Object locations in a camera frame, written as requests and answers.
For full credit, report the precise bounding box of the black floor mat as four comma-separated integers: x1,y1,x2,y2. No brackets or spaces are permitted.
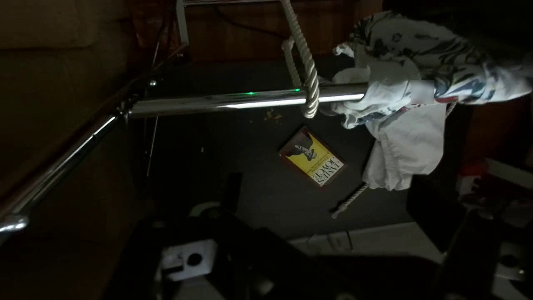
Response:
132,57,447,247

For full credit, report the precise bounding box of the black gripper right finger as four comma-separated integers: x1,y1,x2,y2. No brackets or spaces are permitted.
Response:
407,173,533,300

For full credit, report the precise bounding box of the grey pen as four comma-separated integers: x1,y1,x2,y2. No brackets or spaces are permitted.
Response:
330,182,370,220

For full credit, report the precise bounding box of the white floral cloth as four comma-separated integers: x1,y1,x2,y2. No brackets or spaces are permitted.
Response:
330,8,533,193

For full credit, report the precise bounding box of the white rope cord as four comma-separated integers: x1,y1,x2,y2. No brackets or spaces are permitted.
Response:
277,0,323,122

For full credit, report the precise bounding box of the chrome metal clothes stand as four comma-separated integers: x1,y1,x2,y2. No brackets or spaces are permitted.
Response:
0,82,372,238

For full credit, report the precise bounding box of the white tube frame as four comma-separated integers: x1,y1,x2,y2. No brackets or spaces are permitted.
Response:
174,0,290,48

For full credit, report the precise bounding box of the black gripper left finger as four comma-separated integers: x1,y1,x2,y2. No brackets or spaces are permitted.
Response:
102,172,335,300

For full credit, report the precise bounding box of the brown sofa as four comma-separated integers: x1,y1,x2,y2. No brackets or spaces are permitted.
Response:
0,0,140,185

